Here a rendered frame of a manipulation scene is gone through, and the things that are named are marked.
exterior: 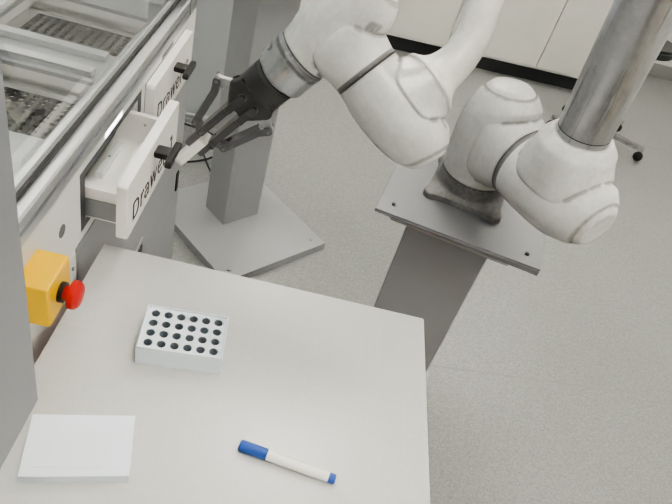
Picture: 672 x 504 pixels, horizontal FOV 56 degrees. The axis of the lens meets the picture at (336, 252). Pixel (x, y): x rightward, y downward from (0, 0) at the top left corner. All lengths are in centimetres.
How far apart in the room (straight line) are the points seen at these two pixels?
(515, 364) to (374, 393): 134
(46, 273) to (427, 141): 55
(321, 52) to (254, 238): 146
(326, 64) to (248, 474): 57
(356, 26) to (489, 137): 50
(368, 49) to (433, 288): 78
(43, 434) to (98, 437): 7
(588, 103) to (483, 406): 121
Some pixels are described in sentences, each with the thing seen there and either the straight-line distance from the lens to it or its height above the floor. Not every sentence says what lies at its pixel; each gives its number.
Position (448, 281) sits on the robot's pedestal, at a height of 59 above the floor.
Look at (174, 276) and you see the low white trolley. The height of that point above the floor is 76.
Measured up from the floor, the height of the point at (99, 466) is 78.
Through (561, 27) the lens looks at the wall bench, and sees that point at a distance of 439.
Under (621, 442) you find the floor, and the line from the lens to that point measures 233.
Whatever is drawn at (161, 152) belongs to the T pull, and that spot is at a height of 91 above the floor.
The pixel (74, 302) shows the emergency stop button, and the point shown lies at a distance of 90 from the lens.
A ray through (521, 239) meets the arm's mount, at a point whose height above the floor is 78.
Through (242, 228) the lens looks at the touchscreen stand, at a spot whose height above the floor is 4.
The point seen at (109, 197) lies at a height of 88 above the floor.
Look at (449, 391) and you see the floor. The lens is 212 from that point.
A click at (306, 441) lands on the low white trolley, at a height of 76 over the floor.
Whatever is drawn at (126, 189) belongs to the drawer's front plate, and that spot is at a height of 92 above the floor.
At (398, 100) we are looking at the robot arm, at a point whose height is 115.
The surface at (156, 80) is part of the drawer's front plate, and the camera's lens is 130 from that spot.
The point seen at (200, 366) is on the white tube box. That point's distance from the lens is 97.
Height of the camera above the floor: 154
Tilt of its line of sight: 40 degrees down
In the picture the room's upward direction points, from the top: 18 degrees clockwise
